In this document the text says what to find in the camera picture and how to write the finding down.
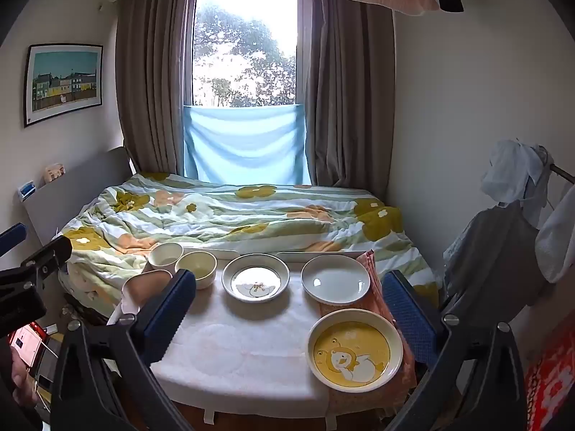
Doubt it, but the grey headboard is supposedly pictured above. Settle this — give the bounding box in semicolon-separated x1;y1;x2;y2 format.
22;145;136;249

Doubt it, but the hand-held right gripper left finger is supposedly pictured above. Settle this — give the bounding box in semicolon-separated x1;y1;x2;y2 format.
49;269;197;431

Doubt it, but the orange patterned cloth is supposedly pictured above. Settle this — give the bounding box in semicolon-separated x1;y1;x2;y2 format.
317;250;417;416

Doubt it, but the window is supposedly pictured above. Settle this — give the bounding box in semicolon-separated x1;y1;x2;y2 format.
183;0;312;109

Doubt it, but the clothes rack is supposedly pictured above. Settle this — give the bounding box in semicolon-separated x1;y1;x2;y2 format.
539;146;575;182

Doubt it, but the white cup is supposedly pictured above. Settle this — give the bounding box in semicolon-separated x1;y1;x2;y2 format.
148;242;184;275

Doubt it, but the person's left hand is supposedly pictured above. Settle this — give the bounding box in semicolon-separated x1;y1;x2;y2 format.
11;360;39;408

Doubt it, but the red and white box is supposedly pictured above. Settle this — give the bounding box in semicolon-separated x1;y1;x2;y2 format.
8;321;49;370

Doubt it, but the white duck print plate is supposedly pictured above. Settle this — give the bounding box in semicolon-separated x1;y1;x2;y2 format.
222;254;291;303

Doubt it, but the grey garment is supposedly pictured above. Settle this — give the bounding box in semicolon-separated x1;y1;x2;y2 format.
441;201;541;321

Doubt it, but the plain white plate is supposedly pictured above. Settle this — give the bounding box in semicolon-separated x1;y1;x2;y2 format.
300;255;372;305

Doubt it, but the cream bowl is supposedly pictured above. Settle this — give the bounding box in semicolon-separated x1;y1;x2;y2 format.
175;251;218;291

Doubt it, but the floral striped quilt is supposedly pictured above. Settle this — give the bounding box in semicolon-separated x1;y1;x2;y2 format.
57;172;440;317

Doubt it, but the framed houses picture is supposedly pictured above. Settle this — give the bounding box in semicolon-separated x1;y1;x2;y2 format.
24;43;104;128

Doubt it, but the light blue cloth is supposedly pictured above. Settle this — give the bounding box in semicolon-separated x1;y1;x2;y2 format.
182;103;312;186

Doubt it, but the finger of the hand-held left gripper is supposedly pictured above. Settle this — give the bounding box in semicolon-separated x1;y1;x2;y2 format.
0;223;26;254
20;236;73;279

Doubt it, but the light blue shirt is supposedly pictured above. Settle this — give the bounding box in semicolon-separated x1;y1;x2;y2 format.
480;138;554;231

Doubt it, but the white hanging towel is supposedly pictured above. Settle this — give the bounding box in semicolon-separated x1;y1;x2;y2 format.
534;208;575;284

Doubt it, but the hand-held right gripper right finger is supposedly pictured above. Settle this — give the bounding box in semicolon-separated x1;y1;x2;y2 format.
382;270;526;431

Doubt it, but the pink plastic basin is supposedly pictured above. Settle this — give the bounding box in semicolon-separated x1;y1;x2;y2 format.
120;269;174;320

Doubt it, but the yellow bear print plate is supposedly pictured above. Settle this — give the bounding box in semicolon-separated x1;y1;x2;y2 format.
307;309;403;393

